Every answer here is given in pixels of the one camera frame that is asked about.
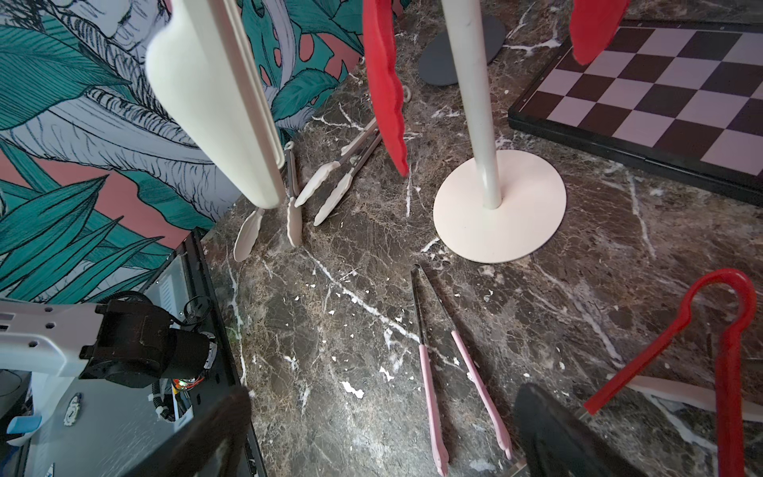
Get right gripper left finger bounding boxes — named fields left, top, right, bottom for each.
left=125, top=386, right=252, bottom=477

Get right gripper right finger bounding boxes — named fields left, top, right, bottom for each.
left=514, top=384, right=644, bottom=477

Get red handled steel tongs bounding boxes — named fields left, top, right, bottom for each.
left=575, top=262, right=762, bottom=476

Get white tipped steel tongs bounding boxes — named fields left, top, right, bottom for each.
left=626, top=376, right=717, bottom=413

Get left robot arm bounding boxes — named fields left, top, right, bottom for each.
left=1, top=291, right=218, bottom=407

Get pink tipped steel tongs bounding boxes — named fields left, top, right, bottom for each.
left=407, top=264, right=515, bottom=476

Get chessboard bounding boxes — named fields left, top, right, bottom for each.
left=508, top=20, right=762, bottom=206

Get dark grey utensil rack stand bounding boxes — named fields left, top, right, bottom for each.
left=416, top=14, right=508, bottom=87

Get cream utensil rack stand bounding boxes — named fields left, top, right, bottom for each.
left=433, top=1, right=567, bottom=264

